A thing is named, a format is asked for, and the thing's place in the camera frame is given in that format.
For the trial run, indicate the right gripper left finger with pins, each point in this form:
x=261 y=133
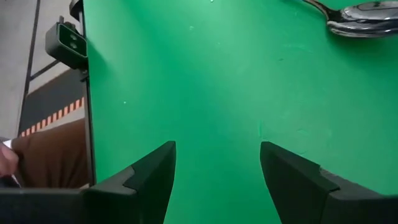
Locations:
x=152 y=186

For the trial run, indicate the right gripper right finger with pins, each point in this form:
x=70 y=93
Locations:
x=295 y=186

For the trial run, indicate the person's leg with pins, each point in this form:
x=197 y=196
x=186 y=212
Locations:
x=53 y=155

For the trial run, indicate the black mat orange stripes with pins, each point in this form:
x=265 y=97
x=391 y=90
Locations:
x=49 y=99

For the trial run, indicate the person's hand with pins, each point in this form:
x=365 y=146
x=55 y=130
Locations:
x=7 y=160

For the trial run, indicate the dark grey stereo camera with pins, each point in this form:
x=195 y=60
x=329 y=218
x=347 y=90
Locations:
x=66 y=46

